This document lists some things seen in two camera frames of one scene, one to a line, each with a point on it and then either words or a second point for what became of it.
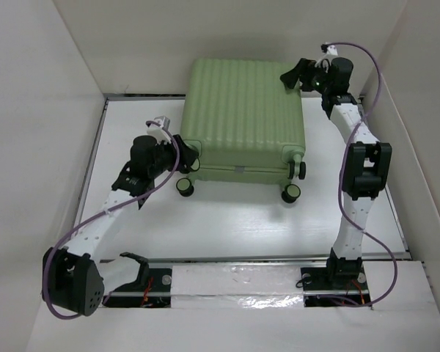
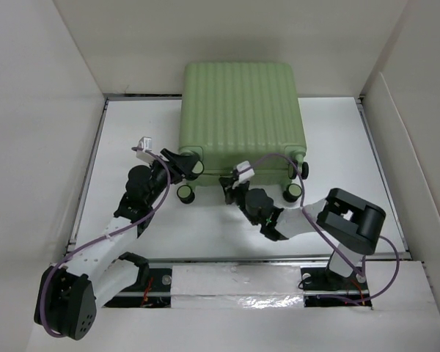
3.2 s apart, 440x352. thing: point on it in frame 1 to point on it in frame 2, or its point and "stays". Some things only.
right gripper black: x=303 y=70 to x=226 y=185
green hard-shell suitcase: x=246 y=124 stays
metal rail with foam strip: x=243 y=283 stays
